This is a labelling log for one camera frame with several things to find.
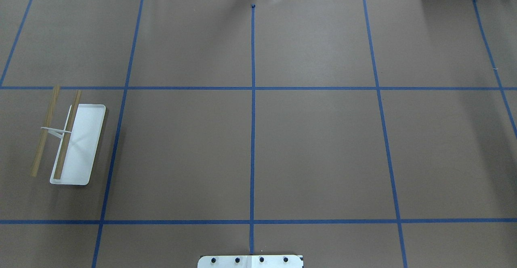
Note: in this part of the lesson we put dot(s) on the white towel rack base tray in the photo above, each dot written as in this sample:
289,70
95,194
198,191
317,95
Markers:
82,147

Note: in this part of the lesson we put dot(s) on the inner wooden rack bar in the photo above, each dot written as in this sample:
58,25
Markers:
65,142

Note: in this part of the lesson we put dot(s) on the wooden rack bar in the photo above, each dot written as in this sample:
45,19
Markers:
65,142
44,132

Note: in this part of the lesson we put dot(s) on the outer wooden rack bar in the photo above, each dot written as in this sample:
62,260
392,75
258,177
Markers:
44,132

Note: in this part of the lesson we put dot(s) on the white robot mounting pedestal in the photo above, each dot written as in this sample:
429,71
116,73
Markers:
251,261

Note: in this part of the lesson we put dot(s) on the white rack bracket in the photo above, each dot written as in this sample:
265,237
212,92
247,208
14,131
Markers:
59,133

